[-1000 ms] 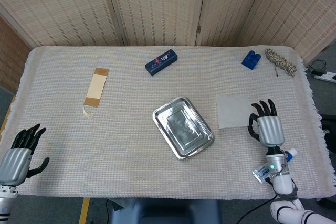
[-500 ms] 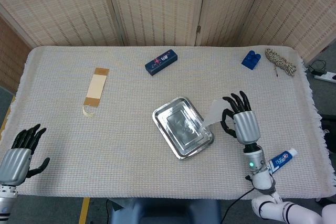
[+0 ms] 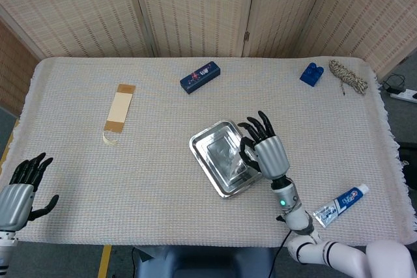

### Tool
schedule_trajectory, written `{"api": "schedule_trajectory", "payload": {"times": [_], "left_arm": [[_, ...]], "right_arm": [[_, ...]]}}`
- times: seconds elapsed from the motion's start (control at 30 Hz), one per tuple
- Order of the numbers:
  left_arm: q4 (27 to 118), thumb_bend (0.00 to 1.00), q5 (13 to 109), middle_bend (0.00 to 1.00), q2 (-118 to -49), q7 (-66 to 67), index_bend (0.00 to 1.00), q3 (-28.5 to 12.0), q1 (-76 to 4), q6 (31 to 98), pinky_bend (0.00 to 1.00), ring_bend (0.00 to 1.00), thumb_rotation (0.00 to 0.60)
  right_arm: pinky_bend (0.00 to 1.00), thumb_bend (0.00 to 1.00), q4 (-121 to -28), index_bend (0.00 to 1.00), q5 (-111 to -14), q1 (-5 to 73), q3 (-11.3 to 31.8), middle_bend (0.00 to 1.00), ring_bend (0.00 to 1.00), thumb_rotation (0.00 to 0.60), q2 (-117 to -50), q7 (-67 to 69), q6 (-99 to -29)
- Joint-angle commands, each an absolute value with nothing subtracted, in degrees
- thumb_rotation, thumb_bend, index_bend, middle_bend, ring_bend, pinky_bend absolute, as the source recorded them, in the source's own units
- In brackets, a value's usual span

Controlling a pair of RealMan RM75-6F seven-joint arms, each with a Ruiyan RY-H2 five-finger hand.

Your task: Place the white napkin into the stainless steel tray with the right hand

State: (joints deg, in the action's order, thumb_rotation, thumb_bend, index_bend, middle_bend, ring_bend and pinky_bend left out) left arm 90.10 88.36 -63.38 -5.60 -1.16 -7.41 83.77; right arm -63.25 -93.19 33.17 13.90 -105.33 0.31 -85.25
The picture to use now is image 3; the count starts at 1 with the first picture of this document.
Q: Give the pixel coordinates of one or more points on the yellow floor tape strip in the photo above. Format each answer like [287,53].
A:
[105,261]

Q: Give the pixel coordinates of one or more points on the beige woven folding screen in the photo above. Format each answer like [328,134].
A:
[202,8]

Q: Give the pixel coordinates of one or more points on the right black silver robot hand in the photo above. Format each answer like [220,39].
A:
[272,157]

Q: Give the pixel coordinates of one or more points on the blue toy building brick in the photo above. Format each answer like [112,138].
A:
[311,74]

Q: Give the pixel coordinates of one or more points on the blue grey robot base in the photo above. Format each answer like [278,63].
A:
[202,263]

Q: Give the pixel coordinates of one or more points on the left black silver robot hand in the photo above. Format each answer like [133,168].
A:
[14,204]

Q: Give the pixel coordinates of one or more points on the white power strip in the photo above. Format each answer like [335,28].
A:
[404,95]

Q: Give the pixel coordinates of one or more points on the white woven tablecloth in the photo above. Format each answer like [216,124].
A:
[146,177]

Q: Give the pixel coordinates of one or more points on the silver metal tray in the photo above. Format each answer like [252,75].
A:
[218,157]

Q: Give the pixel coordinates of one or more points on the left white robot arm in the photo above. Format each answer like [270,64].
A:
[5,252]

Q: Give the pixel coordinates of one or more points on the coiled beige twine bundle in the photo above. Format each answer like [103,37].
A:
[347,76]

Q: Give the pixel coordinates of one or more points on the dark blue box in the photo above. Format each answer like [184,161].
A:
[200,77]

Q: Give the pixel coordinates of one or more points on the black object beside table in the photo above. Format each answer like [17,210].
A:
[408,164]

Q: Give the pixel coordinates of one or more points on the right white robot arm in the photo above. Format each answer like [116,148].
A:
[325,245]

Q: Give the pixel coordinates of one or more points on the blue white toothpaste tube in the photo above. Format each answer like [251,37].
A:
[339,206]

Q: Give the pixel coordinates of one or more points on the brass screen hinge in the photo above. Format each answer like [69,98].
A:
[246,36]

